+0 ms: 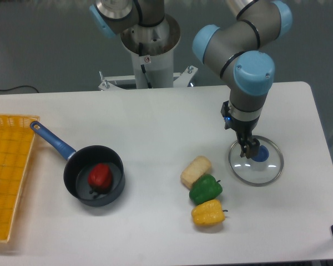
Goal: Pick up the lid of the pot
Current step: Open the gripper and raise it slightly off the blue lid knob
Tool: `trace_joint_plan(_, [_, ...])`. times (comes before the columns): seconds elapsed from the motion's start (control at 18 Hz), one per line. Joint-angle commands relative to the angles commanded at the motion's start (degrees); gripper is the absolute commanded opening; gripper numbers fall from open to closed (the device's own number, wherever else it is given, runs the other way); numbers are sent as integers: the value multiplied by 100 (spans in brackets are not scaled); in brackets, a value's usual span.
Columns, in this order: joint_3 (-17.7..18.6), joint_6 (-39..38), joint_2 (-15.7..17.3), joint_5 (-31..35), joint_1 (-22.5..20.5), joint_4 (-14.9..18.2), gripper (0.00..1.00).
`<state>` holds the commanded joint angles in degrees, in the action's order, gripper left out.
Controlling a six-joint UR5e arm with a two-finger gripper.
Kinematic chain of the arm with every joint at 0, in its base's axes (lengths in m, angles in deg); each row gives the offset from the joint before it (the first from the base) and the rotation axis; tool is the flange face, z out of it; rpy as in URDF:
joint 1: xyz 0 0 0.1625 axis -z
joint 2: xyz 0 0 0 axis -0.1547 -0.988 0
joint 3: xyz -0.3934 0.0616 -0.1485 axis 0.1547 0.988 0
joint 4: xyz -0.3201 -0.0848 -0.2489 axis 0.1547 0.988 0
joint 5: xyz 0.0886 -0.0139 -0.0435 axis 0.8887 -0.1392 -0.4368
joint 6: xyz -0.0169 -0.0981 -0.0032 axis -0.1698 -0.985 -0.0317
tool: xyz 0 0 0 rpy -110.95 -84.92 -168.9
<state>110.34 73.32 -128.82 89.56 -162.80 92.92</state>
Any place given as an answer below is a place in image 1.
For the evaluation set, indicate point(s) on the glass pot lid blue knob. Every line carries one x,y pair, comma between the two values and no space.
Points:
261,170

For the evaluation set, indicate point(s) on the red bell pepper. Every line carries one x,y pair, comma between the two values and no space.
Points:
100,178

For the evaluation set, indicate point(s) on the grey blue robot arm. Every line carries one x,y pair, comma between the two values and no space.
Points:
233,53

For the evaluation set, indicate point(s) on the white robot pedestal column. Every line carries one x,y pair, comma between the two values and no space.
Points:
152,52

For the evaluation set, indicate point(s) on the yellow bell pepper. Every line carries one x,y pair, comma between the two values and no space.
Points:
209,213

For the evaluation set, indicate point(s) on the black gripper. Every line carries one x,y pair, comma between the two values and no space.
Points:
243,124

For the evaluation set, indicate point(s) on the dark pot blue handle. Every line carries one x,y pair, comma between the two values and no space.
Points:
80,163

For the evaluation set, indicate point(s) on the green bell pepper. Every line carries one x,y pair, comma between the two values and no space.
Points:
204,189

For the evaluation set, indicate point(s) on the yellow woven basket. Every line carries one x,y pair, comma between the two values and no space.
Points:
16,142

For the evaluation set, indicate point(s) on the beige bread loaf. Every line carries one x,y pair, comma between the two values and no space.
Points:
198,167

